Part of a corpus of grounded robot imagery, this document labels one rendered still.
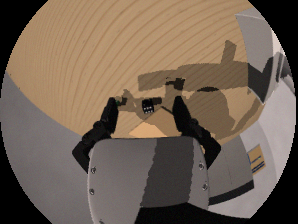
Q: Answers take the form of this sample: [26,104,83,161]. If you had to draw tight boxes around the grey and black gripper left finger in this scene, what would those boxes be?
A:
[72,97,119,174]

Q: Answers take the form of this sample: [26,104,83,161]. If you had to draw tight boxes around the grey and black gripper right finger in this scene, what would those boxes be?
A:
[172,96,221,170]

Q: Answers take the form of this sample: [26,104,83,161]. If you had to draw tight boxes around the tan square mat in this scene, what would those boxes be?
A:
[128,107,181,138]

